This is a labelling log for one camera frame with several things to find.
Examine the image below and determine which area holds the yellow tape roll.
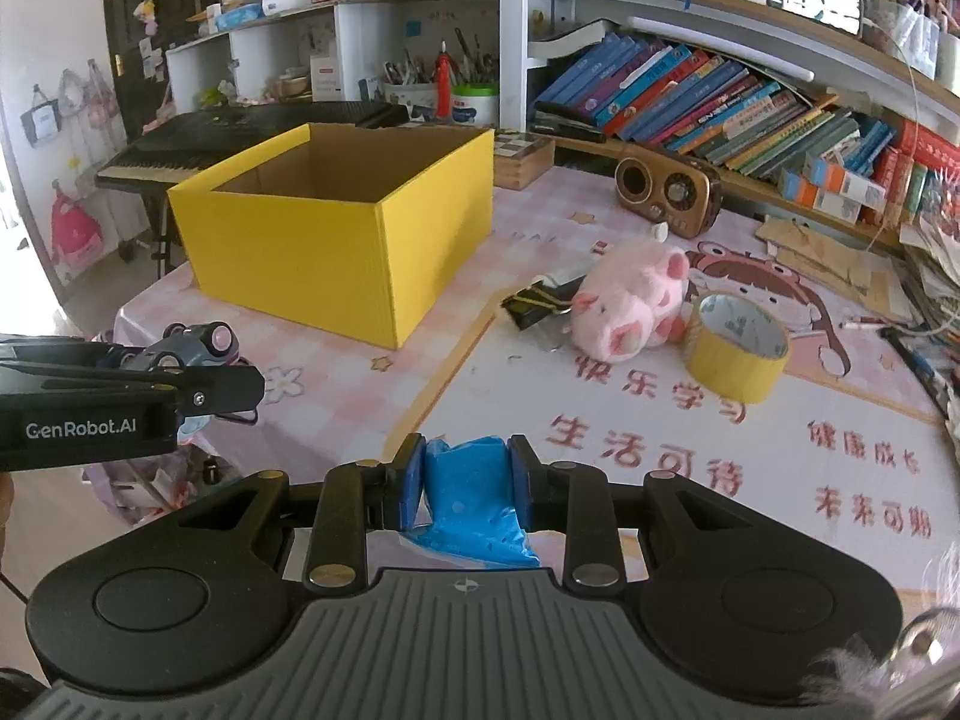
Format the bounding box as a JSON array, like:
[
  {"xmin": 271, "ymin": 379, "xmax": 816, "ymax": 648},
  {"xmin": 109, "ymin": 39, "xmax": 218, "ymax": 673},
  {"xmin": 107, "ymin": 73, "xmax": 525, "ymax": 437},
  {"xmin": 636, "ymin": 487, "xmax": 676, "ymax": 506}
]
[{"xmin": 684, "ymin": 292, "xmax": 793, "ymax": 404}]

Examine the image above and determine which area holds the white jar with green lid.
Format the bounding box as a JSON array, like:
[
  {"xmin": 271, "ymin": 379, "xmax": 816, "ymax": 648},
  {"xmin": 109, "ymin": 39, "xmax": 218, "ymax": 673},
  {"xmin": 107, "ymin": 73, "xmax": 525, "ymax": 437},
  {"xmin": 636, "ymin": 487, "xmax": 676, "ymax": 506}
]
[{"xmin": 450, "ymin": 84, "xmax": 500, "ymax": 128}]

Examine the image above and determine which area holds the desktop with pink checked cloth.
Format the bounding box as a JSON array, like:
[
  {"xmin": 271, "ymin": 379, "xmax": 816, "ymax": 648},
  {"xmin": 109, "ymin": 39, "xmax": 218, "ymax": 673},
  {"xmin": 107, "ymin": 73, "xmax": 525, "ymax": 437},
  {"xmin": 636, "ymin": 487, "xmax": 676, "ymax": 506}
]
[{"xmin": 82, "ymin": 163, "xmax": 960, "ymax": 620}]

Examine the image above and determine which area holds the grey fluffy fur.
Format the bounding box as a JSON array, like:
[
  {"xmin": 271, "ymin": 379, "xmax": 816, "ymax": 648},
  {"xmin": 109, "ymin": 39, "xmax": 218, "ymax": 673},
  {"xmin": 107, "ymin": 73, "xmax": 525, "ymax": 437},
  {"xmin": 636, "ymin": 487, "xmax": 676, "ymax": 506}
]
[{"xmin": 799, "ymin": 628, "xmax": 960, "ymax": 720}]

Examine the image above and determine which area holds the pile of cardboard pieces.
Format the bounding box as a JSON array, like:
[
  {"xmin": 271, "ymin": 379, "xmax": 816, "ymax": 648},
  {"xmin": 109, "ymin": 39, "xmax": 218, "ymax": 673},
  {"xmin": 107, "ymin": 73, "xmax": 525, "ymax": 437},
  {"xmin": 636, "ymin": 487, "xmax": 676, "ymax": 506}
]
[{"xmin": 754, "ymin": 214, "xmax": 913, "ymax": 320}]

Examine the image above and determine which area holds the printed cartoon desk mat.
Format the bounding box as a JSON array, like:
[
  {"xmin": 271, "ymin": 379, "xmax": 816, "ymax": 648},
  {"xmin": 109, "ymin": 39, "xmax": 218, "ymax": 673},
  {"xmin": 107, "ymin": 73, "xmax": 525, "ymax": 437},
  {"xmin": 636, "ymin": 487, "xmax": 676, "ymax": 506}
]
[{"xmin": 386, "ymin": 225, "xmax": 950, "ymax": 587}]

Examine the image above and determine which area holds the brown retro radio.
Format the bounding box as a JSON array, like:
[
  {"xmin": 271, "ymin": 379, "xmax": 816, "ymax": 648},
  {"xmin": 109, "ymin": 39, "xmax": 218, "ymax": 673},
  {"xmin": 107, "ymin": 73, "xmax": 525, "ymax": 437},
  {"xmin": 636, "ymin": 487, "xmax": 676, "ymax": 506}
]
[{"xmin": 615, "ymin": 152, "xmax": 722, "ymax": 238}]

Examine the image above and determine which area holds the wooden chessboard box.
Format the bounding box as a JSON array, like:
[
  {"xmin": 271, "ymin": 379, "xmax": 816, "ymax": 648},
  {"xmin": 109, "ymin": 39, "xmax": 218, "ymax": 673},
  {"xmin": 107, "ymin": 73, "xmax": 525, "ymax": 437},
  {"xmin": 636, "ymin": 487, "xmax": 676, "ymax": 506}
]
[{"xmin": 491, "ymin": 131, "xmax": 557, "ymax": 193}]

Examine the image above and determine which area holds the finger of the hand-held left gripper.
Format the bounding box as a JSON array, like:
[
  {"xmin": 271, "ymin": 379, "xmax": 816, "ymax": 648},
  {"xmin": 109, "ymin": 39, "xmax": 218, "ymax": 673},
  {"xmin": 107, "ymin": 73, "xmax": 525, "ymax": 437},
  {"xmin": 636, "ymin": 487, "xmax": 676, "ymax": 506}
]
[
  {"xmin": 0, "ymin": 336, "xmax": 142, "ymax": 373},
  {"xmin": 0, "ymin": 362, "xmax": 266, "ymax": 425}
]

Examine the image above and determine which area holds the dark door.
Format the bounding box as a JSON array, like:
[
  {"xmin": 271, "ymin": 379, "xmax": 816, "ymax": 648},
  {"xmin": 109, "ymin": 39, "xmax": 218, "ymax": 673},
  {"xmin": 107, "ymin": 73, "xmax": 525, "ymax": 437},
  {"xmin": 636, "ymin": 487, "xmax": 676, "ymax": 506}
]
[{"xmin": 101, "ymin": 0, "xmax": 219, "ymax": 140}]

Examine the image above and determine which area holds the white shelf unit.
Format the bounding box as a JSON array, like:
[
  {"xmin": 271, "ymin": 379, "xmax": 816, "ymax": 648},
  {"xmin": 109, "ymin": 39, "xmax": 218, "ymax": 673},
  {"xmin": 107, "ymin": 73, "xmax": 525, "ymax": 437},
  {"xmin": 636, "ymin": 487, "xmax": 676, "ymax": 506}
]
[{"xmin": 165, "ymin": 0, "xmax": 557, "ymax": 137}]

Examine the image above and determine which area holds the white carton with red label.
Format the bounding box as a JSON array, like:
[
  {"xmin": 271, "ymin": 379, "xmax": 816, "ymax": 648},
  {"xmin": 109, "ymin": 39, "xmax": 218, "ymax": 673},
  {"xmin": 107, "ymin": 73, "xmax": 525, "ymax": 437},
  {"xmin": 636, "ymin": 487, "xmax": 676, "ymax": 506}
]
[{"xmin": 310, "ymin": 54, "xmax": 348, "ymax": 103}]

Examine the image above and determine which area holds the yellow cardboard box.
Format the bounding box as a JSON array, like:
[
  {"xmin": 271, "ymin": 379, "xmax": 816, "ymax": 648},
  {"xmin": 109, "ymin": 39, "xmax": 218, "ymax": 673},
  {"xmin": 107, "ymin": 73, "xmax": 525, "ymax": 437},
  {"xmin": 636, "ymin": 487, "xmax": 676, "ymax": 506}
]
[{"xmin": 166, "ymin": 122, "xmax": 496, "ymax": 350}]

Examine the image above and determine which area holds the long row of leaning books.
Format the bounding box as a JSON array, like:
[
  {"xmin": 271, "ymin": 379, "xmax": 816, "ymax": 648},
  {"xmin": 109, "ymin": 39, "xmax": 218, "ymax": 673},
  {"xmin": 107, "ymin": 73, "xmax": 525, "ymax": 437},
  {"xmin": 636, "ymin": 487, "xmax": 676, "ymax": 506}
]
[{"xmin": 531, "ymin": 34, "xmax": 960, "ymax": 227}]

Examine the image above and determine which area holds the blue plastic packet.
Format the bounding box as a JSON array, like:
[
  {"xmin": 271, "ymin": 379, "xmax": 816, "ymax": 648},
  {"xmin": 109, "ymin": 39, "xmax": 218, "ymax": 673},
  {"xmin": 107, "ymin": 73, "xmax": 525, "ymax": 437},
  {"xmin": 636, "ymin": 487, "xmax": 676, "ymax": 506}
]
[{"xmin": 422, "ymin": 435, "xmax": 542, "ymax": 568}]

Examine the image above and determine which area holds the grey toy car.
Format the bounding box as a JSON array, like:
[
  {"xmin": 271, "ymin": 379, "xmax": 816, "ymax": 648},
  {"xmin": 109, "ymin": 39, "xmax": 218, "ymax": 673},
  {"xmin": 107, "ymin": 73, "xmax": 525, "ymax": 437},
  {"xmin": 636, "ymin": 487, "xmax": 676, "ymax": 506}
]
[{"xmin": 120, "ymin": 321, "xmax": 260, "ymax": 437}]

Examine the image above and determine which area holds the black electronic keyboard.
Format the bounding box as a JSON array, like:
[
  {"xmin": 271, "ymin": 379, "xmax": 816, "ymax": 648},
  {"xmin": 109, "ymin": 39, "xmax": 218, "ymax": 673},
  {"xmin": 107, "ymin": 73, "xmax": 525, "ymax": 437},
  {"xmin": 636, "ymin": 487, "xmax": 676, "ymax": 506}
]
[{"xmin": 96, "ymin": 101, "xmax": 410, "ymax": 193}]

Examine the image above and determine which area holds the pink backpack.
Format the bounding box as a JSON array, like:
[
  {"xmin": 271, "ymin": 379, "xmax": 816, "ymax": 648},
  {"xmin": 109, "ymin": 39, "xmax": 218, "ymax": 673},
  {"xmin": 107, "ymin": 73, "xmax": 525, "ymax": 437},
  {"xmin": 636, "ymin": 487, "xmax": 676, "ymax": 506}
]
[{"xmin": 49, "ymin": 180, "xmax": 107, "ymax": 268}]

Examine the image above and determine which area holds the white pen holder cup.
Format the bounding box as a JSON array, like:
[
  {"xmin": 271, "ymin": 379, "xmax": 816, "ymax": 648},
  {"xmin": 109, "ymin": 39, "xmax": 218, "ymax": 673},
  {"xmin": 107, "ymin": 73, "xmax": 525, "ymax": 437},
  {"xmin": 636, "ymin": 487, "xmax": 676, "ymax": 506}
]
[{"xmin": 384, "ymin": 52, "xmax": 440, "ymax": 118}]

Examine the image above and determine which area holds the black keyboard stand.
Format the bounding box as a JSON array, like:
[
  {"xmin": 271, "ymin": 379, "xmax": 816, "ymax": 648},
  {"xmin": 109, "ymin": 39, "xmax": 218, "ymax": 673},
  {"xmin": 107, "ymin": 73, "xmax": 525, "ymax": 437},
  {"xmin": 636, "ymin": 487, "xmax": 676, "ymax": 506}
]
[{"xmin": 116, "ymin": 187, "xmax": 190, "ymax": 265}]

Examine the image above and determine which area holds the pink hanging bag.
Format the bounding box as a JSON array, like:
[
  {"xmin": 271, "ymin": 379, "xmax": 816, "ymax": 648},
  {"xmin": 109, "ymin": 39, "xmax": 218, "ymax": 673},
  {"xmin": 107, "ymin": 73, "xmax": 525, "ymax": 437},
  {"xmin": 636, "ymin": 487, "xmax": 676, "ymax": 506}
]
[{"xmin": 56, "ymin": 60, "xmax": 121, "ymax": 137}]

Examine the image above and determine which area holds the pink plush pig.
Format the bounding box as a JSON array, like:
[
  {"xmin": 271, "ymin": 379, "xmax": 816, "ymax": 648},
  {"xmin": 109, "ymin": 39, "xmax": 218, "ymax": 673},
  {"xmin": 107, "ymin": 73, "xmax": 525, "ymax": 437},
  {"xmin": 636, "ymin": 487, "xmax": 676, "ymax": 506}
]
[{"xmin": 570, "ymin": 244, "xmax": 692, "ymax": 358}]

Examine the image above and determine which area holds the black binder clip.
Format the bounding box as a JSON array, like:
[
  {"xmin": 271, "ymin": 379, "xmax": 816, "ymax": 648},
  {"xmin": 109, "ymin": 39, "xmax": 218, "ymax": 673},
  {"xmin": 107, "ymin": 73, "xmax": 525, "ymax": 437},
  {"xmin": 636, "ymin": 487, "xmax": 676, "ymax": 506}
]
[{"xmin": 501, "ymin": 281, "xmax": 578, "ymax": 332}]

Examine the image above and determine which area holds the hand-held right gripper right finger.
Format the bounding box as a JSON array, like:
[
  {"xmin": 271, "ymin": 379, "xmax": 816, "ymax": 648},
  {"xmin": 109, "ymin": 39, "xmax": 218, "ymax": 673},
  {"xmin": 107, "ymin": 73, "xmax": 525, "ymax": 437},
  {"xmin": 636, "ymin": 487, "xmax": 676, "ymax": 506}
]
[{"xmin": 507, "ymin": 433, "xmax": 785, "ymax": 595}]

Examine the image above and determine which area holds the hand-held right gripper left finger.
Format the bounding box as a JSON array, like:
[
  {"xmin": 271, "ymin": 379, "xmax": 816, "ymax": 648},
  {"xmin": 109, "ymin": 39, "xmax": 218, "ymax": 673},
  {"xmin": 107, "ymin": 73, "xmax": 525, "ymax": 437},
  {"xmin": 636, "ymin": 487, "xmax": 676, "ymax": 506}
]
[{"xmin": 172, "ymin": 433, "xmax": 428, "ymax": 595}]

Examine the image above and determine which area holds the white navy tote bag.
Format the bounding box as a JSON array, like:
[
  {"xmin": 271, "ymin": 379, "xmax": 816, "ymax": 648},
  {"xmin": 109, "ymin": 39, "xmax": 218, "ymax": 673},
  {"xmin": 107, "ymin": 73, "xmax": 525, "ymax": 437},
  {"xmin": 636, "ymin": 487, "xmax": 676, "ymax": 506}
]
[{"xmin": 20, "ymin": 86, "xmax": 62, "ymax": 144}]

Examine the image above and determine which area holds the stack of papers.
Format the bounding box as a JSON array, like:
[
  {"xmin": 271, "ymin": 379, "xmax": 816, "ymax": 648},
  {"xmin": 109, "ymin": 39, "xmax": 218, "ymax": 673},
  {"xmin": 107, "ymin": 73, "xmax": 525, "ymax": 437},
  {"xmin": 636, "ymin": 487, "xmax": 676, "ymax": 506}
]
[{"xmin": 896, "ymin": 202, "xmax": 960, "ymax": 422}]

